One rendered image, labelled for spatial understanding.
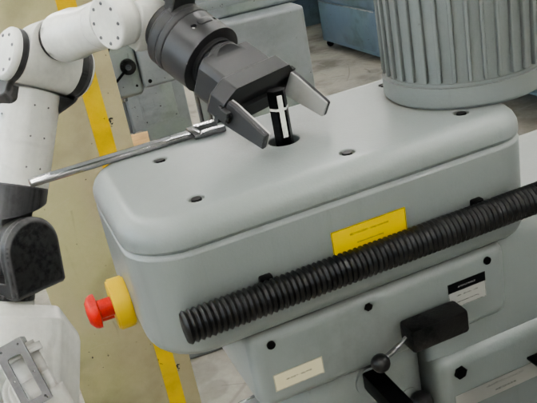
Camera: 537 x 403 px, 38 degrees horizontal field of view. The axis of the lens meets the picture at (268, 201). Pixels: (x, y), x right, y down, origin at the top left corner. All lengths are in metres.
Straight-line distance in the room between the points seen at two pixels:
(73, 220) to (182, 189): 1.90
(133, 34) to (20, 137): 0.30
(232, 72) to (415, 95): 0.22
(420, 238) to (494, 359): 0.26
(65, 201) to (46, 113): 1.50
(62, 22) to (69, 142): 1.53
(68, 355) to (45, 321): 0.06
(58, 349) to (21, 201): 0.22
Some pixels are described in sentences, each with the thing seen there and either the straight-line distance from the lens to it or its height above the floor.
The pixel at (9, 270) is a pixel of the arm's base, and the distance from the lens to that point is 1.16.
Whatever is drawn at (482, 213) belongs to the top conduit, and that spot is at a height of 1.80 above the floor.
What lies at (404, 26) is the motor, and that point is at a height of 1.99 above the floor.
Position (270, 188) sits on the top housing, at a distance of 0.78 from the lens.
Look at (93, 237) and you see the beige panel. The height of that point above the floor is 1.11.
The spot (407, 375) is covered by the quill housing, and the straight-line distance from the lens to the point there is 1.00.
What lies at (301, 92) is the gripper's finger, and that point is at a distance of 0.93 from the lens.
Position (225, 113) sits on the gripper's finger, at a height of 1.94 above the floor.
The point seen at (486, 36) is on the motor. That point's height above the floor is 1.97.
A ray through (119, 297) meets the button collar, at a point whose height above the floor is 1.78.
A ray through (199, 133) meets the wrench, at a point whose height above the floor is 1.90.
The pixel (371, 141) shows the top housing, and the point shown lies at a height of 1.89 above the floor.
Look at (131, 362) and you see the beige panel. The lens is 2.99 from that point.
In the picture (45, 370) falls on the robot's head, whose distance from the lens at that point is 1.05.
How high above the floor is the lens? 2.19
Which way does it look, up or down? 24 degrees down
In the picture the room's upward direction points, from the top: 11 degrees counter-clockwise
